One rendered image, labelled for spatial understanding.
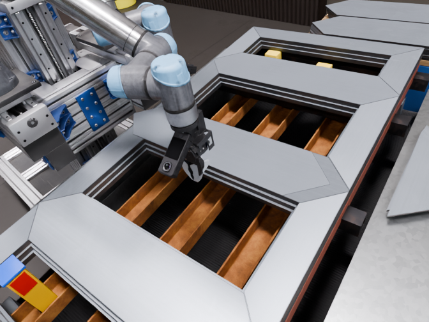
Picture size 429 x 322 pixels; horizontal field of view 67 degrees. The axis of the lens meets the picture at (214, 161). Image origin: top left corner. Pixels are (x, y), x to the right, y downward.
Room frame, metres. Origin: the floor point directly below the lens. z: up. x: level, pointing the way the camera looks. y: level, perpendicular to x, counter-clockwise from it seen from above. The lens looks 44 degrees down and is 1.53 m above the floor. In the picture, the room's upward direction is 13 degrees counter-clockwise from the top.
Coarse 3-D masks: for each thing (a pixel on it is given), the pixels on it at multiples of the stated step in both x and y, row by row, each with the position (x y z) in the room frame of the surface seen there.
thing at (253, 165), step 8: (256, 144) 0.72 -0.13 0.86; (264, 144) 0.71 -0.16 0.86; (272, 144) 0.70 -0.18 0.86; (280, 144) 0.70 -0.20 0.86; (248, 152) 0.69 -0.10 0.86; (256, 152) 0.69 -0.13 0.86; (264, 152) 0.68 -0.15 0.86; (272, 152) 0.67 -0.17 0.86; (248, 160) 0.66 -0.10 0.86; (256, 160) 0.65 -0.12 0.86; (264, 160) 0.65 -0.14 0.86; (240, 168) 0.64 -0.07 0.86; (248, 168) 0.63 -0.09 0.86; (256, 168) 0.62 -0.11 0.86; (264, 168) 0.62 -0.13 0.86; (240, 176) 0.61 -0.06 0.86; (248, 176) 0.60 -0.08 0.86; (256, 176) 0.59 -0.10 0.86
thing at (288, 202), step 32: (384, 64) 1.04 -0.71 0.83; (416, 64) 0.96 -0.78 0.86; (288, 96) 0.97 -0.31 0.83; (320, 96) 0.89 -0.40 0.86; (384, 128) 0.71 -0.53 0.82; (128, 160) 0.80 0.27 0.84; (320, 160) 0.60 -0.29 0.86; (96, 192) 0.70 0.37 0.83; (256, 192) 0.56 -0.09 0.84; (320, 192) 0.49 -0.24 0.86; (32, 256) 0.53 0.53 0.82; (0, 320) 0.35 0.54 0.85
